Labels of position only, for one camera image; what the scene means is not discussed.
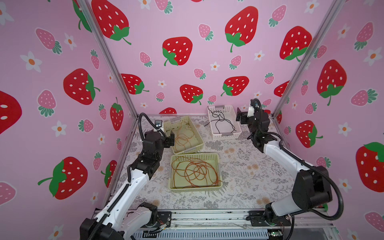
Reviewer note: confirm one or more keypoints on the small green basket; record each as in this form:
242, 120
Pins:
187, 138

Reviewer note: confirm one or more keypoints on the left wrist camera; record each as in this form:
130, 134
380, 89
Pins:
159, 125

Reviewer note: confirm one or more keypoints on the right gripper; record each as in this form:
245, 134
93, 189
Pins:
245, 117

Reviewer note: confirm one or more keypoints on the white plastic basket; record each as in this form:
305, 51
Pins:
223, 123

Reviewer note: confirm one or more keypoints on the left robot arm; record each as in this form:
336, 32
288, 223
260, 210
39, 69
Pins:
114, 222

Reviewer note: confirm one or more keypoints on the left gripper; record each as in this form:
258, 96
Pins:
168, 141

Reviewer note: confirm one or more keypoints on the large green basket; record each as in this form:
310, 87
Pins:
195, 172

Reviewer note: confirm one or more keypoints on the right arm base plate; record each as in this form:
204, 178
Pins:
263, 219

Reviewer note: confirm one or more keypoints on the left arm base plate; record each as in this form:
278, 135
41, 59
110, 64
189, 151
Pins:
162, 217

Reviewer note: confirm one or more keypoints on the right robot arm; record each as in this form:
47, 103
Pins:
312, 187

